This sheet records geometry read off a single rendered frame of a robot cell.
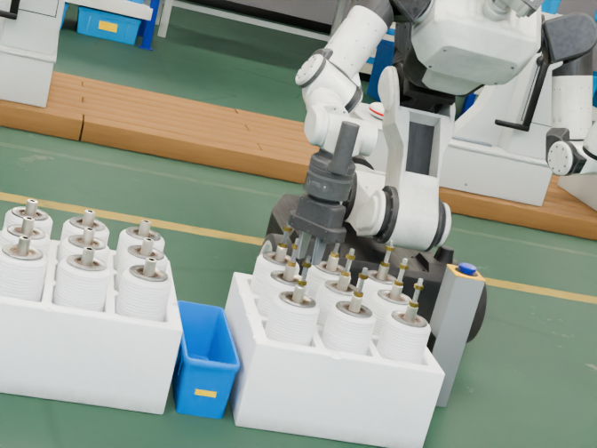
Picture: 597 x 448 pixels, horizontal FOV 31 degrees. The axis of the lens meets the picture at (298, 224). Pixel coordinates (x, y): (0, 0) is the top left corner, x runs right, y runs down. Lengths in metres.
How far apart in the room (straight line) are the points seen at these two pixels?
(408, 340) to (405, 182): 0.55
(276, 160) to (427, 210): 1.61
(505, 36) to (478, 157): 2.06
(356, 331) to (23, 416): 0.65
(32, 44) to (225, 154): 0.82
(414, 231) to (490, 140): 2.08
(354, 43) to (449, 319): 0.64
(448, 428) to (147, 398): 0.68
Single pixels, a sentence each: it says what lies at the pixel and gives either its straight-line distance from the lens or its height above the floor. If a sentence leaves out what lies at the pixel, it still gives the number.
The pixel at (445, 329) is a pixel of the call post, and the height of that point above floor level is 0.19.
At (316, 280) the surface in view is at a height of 0.23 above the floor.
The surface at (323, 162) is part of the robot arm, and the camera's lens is 1.99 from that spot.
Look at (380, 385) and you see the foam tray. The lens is 2.13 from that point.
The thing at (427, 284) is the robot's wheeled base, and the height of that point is 0.16.
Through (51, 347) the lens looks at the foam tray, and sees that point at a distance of 2.02.
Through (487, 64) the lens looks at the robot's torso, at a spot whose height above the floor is 0.75.
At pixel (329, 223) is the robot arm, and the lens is 2.01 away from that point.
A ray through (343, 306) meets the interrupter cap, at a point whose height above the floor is 0.25.
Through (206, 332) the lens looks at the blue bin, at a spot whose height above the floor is 0.06.
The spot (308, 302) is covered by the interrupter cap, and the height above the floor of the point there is 0.25.
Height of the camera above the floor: 0.94
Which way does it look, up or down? 15 degrees down
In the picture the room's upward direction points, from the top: 14 degrees clockwise
